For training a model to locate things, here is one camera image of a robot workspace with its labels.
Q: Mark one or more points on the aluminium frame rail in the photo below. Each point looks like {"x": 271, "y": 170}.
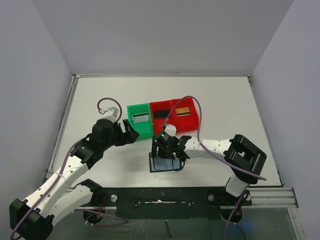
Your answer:
{"x": 273, "y": 197}

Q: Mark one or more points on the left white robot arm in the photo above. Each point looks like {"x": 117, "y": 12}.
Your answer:
{"x": 34, "y": 217}

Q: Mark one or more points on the gold credit card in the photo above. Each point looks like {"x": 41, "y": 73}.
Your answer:
{"x": 182, "y": 111}

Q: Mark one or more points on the black credit card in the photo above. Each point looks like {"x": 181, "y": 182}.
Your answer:
{"x": 161, "y": 114}

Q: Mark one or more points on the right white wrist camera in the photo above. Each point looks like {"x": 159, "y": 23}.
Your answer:
{"x": 170, "y": 129}

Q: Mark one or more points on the right red plastic bin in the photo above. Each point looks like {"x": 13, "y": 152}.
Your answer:
{"x": 187, "y": 123}

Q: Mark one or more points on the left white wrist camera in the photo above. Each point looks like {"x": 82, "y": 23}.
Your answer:
{"x": 110, "y": 114}

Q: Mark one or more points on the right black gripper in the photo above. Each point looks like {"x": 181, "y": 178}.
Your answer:
{"x": 162, "y": 152}

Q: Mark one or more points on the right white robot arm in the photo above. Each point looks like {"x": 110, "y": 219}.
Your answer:
{"x": 246, "y": 160}

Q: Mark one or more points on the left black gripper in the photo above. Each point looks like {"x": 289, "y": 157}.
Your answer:
{"x": 122, "y": 133}

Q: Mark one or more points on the green plastic bin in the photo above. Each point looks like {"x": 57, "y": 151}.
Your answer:
{"x": 145, "y": 129}

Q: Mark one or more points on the silver credit card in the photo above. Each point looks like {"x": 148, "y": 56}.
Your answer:
{"x": 140, "y": 117}

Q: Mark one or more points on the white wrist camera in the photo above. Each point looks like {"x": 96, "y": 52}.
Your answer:
{"x": 110, "y": 114}
{"x": 170, "y": 129}

